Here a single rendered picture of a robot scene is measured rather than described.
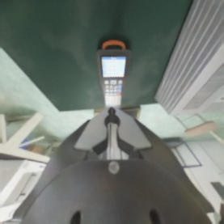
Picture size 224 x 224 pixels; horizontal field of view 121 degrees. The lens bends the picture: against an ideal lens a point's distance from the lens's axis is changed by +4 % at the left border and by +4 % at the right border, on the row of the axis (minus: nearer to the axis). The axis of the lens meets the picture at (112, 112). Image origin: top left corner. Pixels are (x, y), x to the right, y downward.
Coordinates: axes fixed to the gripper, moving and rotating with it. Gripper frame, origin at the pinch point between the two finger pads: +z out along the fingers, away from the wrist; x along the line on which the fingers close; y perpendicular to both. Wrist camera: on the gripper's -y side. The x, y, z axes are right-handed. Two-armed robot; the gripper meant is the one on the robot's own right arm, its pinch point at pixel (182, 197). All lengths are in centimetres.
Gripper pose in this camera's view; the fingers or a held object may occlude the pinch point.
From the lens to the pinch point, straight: 39.9
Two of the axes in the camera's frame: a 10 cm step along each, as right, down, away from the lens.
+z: -2.4, -8.9, 3.9
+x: 7.8, -4.1, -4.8
